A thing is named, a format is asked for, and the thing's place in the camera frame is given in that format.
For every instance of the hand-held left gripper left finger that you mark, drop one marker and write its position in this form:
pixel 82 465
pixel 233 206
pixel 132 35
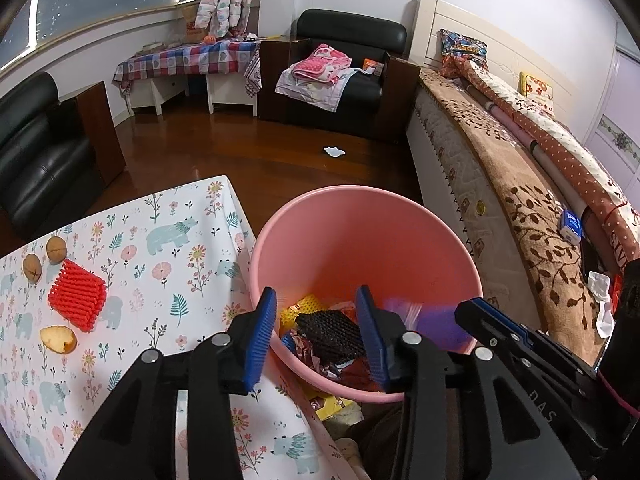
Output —
pixel 260 340

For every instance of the pink patterned blanket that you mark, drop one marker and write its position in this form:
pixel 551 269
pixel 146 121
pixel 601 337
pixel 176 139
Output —
pixel 322 62

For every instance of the red plastic wrapper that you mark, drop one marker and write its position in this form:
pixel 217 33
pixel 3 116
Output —
pixel 357 377

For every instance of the checked tablecloth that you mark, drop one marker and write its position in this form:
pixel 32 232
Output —
pixel 175 60

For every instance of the cardboard box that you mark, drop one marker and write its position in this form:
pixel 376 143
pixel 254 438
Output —
pixel 192 25

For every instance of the blue foam fruit net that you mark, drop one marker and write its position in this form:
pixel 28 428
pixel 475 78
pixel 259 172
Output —
pixel 288 345

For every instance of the pale lilac quilt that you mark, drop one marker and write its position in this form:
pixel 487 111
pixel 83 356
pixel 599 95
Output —
pixel 310 92

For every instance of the small orange box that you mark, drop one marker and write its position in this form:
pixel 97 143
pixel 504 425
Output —
pixel 372 66

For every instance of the black foam fruit net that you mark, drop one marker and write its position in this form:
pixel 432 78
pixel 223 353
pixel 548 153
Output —
pixel 330 335

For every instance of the yellow flower pillow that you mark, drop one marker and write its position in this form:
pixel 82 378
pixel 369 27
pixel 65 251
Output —
pixel 537 90

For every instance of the orange dotted quilt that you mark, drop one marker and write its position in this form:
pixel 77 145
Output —
pixel 575 160

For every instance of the yellow printed packet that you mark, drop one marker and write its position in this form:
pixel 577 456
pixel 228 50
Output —
pixel 332 405

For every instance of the colourful cartoon pillow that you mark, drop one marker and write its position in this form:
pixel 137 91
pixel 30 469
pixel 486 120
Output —
pixel 462 50

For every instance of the pink plastic bucket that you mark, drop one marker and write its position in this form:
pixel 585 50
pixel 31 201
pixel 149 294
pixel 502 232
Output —
pixel 360 240

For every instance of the blue tissue pack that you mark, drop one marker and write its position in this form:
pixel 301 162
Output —
pixel 571 225

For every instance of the white paper scrap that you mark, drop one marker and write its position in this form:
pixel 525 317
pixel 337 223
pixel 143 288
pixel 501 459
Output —
pixel 334 151

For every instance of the clear plastic wrapper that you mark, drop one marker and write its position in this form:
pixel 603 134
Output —
pixel 320 365

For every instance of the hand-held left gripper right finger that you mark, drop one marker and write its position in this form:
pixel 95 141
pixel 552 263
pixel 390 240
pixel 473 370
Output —
pixel 370 340

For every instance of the floral bear print tablecloth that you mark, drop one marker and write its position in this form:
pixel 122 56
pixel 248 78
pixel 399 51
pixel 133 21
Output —
pixel 165 285

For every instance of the black leather armchair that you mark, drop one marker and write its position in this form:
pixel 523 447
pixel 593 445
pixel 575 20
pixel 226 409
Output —
pixel 35 160
pixel 350 30

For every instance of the white bed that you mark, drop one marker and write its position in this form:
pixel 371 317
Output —
pixel 435 160

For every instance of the yellow peel piece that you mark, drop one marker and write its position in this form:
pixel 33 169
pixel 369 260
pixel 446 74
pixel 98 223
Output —
pixel 57 340

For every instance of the pale lilac wardrobe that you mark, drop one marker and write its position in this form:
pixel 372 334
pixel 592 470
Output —
pixel 620 110

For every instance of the brown floral blanket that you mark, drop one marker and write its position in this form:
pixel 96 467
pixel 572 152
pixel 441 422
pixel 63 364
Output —
pixel 525 200

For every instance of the pink rolled mat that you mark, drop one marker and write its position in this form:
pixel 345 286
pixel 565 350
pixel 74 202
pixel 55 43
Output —
pixel 505 120

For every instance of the purple plastic bag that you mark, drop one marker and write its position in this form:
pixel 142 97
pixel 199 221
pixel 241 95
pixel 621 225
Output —
pixel 440 327

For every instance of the white side table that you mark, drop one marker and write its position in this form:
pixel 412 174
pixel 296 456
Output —
pixel 160 92
pixel 232 95

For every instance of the yellow foam fruit net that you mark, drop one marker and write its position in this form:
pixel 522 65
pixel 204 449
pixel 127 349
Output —
pixel 300 310

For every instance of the red foam fruit net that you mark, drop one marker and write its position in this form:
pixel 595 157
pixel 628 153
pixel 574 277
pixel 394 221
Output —
pixel 77 295

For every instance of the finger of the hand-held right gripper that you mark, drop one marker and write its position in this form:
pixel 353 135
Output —
pixel 490 337
pixel 500 315

